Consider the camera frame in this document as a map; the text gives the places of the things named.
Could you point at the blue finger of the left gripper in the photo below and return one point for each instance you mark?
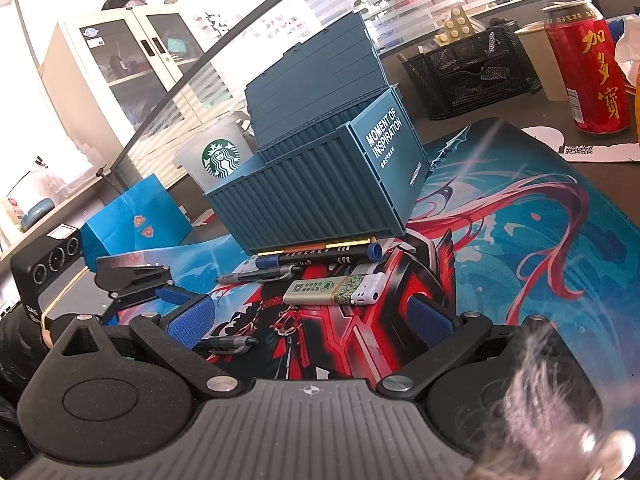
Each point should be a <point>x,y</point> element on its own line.
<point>174,294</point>

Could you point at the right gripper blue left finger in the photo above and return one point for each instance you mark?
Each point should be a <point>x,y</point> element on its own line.
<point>169,341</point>

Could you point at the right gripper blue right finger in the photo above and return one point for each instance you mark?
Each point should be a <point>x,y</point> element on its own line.
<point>450,339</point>

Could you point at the dark pen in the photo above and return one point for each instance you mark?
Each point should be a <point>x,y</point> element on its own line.
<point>227,345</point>

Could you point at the blue paper gift bag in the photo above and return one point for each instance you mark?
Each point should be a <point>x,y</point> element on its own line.
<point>144,217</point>

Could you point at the grey black marker pen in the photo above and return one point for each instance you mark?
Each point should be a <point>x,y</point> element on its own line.
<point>275,273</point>

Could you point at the orange pencil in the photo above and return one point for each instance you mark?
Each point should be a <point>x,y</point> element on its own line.
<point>319,245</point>

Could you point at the colourful anime desk mat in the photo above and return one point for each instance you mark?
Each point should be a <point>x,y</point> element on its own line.
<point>503,226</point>

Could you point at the black pen blue cap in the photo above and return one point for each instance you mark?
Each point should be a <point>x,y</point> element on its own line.
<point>372,252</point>

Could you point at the Starbucks translucent plastic cup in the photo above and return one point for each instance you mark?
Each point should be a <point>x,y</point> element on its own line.
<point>216,150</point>

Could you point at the blue container storage box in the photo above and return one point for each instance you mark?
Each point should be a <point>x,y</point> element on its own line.
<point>337,154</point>

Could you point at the white glass door cabinet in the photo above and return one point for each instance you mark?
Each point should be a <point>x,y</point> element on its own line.
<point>104,74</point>

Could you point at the black mesh desk organizer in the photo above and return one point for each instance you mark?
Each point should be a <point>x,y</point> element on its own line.
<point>471,73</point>

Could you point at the white printed paper sheet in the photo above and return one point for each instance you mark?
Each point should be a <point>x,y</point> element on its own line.
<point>587,153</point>

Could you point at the red herbal tea can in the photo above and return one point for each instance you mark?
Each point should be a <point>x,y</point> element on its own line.
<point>584,50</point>

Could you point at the pill blister pack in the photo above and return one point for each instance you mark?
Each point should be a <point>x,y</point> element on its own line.
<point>456,26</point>

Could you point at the beige paper cup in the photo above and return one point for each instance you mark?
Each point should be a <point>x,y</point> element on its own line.
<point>537,46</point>

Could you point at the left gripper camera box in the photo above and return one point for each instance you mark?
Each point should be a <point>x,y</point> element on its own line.
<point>37,265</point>

